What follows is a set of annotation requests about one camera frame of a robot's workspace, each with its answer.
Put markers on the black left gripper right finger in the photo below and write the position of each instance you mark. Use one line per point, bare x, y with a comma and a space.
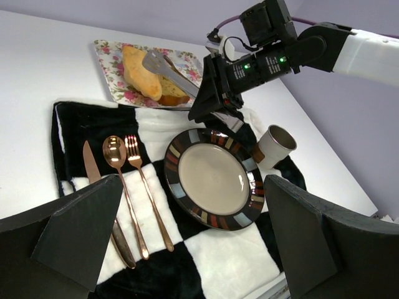
328, 251

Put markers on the floral rectangular tray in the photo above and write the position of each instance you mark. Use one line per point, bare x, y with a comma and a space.
111, 61

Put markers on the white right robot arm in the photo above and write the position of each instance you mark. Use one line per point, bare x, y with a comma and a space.
323, 46

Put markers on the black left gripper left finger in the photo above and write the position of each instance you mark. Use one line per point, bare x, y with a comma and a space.
56, 250

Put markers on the round plate with patterned rim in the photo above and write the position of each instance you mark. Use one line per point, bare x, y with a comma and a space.
214, 179

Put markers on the copper fork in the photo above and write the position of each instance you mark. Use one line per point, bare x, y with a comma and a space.
135, 159

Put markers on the light yellow bread slice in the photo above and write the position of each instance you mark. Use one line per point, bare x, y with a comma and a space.
144, 81

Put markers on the brown crusted bread slice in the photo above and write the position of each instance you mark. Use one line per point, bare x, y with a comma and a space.
172, 95

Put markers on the copper knife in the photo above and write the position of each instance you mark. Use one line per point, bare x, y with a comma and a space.
117, 237

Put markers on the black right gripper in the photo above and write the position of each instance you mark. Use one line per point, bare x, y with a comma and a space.
245, 74

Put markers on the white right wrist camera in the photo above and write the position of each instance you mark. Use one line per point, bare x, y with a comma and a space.
220, 44

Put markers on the silver metal tongs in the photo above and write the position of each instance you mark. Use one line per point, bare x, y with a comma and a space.
158, 64

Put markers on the copper spoon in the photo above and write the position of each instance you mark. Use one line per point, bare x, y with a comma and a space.
115, 154

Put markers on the white mug with metal interior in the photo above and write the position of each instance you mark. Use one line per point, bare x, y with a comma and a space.
273, 147

